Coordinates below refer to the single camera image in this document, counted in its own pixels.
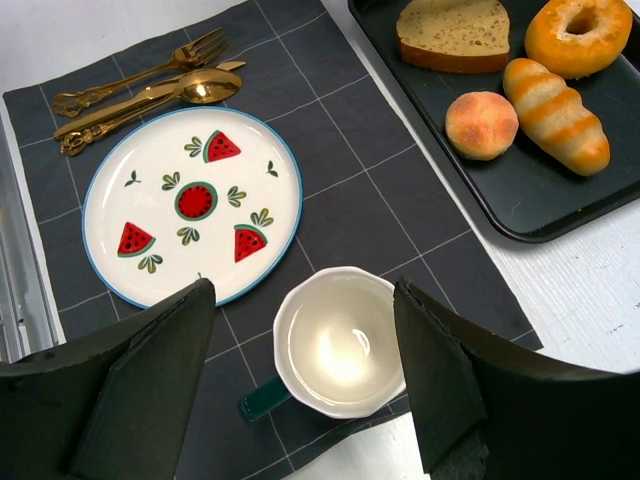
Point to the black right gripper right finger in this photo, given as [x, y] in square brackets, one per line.
[486, 408]

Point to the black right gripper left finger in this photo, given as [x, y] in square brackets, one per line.
[114, 404]

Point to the orange glazed donut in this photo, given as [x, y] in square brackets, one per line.
[575, 39]

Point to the striped long bread roll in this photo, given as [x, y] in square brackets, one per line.
[553, 116]

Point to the brown bread slice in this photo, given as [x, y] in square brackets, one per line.
[467, 37]

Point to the green white mug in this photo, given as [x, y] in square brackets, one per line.
[335, 347]

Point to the black baking tray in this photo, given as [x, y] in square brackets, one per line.
[525, 193]

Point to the white watermelon pattern plate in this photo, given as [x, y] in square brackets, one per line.
[204, 192]

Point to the small round bun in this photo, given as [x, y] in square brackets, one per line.
[481, 125]

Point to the gold knife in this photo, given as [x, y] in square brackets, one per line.
[203, 86]

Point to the gold spoon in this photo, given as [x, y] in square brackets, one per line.
[75, 142]

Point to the gold fork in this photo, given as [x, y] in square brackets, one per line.
[191, 56]

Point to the dark checked placemat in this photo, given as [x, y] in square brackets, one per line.
[371, 199]

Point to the aluminium frame rail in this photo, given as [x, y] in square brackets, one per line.
[29, 323]

